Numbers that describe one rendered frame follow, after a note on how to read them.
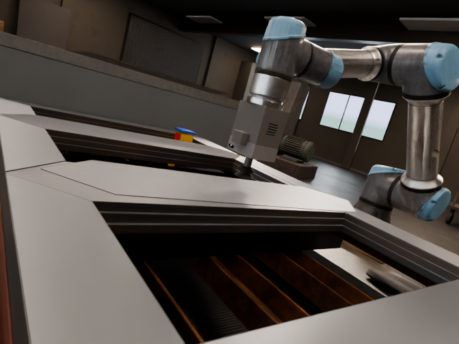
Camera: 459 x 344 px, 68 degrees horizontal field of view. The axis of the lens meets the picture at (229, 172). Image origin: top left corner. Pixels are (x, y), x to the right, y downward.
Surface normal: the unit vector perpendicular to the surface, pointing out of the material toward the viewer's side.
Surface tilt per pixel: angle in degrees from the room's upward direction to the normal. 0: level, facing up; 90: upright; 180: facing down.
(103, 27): 90
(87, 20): 90
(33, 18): 78
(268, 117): 90
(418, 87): 121
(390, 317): 0
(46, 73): 90
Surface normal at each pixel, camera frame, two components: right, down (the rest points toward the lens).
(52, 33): 0.71, 0.12
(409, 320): 0.26, -0.95
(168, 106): 0.55, 0.31
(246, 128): -0.78, -0.10
